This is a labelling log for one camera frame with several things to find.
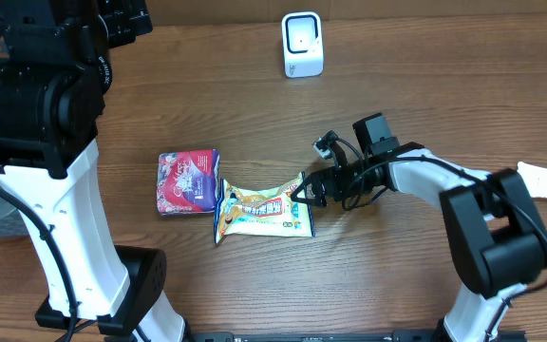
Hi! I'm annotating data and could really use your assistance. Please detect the cream snack bag blue edges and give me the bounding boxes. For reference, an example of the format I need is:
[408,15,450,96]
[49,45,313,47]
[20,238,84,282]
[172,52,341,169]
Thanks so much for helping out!
[214,172,315,245]

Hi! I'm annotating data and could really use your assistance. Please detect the red purple tissue pack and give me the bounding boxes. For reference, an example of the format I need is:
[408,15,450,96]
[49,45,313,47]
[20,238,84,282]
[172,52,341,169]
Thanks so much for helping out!
[156,149,220,216]

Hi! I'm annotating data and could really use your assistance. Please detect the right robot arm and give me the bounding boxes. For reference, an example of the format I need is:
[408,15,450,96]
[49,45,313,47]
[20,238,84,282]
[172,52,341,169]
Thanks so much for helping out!
[291,113,547,341]

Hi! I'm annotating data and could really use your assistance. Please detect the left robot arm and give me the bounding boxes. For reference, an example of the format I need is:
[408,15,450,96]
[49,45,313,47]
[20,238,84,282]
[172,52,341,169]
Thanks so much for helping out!
[0,0,191,342]

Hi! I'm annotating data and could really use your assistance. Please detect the white barcode scanner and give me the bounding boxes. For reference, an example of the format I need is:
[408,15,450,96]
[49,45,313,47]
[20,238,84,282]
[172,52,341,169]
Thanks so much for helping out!
[281,11,324,78]

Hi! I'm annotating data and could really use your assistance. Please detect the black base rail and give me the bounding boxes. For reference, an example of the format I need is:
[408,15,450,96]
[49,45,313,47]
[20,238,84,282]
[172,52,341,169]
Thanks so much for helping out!
[181,329,451,342]

